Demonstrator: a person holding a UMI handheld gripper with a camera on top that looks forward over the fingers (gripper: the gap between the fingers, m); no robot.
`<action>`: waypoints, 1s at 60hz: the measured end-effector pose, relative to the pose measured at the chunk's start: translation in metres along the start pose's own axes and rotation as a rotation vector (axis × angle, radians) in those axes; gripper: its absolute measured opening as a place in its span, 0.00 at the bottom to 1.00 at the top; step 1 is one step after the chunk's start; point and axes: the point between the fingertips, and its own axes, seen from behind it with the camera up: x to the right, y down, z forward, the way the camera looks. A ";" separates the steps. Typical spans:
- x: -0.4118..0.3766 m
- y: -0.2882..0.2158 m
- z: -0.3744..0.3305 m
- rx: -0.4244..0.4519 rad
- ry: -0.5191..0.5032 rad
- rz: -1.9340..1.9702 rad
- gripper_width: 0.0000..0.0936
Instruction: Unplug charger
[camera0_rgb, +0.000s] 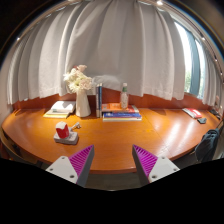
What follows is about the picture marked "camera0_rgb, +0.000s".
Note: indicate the white open book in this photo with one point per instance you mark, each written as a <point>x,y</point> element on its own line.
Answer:
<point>63,106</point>

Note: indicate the dark chair back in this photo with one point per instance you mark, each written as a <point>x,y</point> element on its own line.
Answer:
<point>205,150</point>

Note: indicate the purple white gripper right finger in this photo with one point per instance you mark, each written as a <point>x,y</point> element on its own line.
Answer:
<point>151,168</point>

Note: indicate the yellow flat book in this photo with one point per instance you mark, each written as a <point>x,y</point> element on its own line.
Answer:
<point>52,114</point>

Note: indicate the white power strip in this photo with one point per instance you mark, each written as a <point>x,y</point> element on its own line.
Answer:
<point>72,139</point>

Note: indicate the small dark object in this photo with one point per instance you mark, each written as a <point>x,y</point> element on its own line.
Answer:
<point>202,120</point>

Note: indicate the white pink flower bouquet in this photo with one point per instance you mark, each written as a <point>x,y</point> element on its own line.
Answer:
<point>76,80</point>

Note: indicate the clear plastic bottle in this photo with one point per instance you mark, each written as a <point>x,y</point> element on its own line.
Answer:
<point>124,97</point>

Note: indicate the white curtain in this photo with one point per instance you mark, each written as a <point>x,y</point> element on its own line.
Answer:
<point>120,41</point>

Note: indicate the red white charger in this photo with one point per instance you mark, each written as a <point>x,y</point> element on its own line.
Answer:
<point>62,130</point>

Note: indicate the white ceramic vase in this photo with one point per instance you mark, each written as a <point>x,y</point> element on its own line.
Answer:
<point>82,104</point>

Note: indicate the red book on right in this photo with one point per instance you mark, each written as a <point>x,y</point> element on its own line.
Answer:
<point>192,112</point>

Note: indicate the upright grey book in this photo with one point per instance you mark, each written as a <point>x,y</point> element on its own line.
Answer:
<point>97,101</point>

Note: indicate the orange flat book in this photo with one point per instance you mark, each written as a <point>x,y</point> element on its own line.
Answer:
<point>116,107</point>

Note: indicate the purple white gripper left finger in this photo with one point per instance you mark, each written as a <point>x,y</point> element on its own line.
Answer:
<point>74,168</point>

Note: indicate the blue flat book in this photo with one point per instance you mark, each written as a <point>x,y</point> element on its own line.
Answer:
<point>109,116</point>

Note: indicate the upright blue book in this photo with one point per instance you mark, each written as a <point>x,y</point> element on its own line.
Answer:
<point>100,99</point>

